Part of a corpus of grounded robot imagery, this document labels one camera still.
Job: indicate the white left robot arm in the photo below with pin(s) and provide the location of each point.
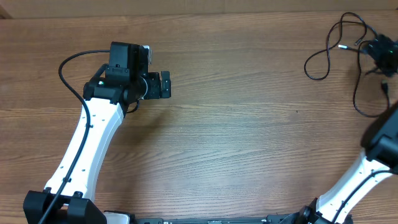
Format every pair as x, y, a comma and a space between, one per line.
68, 196

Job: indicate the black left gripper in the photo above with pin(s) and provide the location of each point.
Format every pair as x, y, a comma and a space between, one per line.
155, 91

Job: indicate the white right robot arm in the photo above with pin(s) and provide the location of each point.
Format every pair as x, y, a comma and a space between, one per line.
376, 162

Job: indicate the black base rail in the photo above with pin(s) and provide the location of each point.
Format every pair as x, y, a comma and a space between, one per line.
217, 220

